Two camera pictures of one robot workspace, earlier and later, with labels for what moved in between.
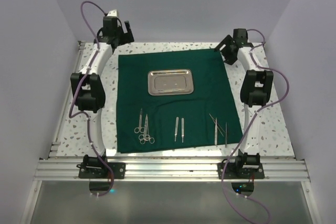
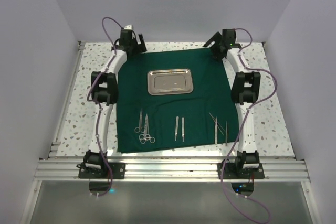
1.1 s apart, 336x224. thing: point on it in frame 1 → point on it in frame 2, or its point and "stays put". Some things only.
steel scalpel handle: x=176 y=128 stays put
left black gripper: x=127 y=38 → x=139 y=48
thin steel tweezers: x=220 y=129 stays put
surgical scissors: x=150 y=140 stays put
